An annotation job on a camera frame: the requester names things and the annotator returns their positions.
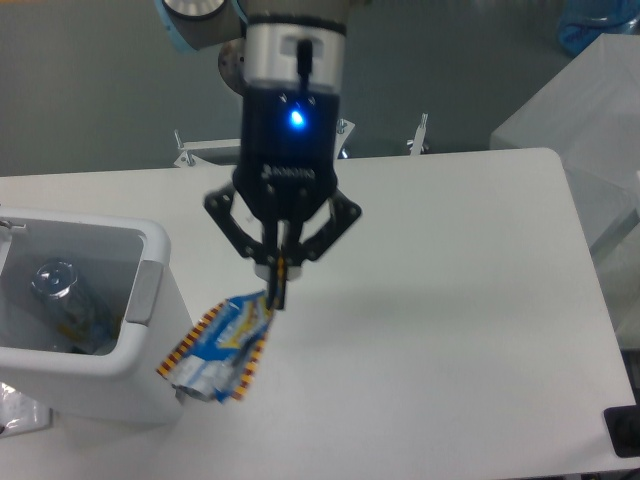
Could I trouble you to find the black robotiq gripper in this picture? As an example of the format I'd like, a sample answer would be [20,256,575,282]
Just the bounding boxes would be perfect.
[202,82,364,311]

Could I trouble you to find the blue snack wrapper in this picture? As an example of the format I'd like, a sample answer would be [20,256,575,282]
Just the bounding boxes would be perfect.
[156,291,274,403]

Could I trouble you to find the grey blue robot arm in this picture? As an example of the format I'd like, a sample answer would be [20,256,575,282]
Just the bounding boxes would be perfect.
[156,1,361,310]

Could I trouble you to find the white trash can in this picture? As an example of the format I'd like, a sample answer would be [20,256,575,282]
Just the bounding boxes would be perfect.
[1,206,191,424]

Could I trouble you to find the clear plastic bottle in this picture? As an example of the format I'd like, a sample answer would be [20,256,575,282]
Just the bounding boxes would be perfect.
[30,258,119,354]

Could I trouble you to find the clear plastic bag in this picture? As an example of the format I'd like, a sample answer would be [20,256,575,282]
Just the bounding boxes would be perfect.
[1,382,52,439]

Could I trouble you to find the blue water jug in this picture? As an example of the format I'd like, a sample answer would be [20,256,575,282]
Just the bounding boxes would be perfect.
[556,0,639,57]

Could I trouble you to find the black device at edge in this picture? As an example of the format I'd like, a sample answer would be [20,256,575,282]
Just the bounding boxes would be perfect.
[603,405,639,458]

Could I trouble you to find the white metal base frame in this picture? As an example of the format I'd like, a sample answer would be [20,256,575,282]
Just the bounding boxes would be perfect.
[173,112,429,168]

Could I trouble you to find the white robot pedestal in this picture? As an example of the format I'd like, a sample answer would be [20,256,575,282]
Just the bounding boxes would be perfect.
[218,38,246,97]

